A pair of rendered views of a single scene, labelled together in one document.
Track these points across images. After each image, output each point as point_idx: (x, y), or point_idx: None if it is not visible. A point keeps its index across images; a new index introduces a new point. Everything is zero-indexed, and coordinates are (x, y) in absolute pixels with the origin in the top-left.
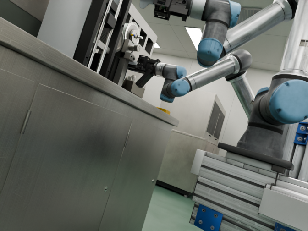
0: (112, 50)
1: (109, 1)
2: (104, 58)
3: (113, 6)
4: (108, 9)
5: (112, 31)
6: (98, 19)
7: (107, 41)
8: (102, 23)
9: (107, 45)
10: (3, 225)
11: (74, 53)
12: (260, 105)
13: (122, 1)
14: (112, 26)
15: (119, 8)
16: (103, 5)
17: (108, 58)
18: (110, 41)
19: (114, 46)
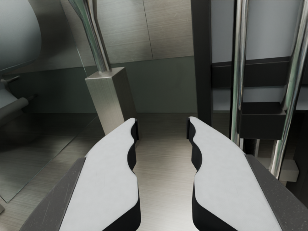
0: (301, 178)
1: (231, 81)
2: (291, 184)
3: (262, 78)
4: (235, 105)
5: (282, 142)
6: None
7: (272, 165)
8: (230, 139)
9: (273, 173)
10: None
11: (242, 150)
12: None
13: (305, 40)
14: (269, 137)
15: (299, 69)
16: (201, 113)
17: (296, 193)
18: (302, 152)
19: (305, 174)
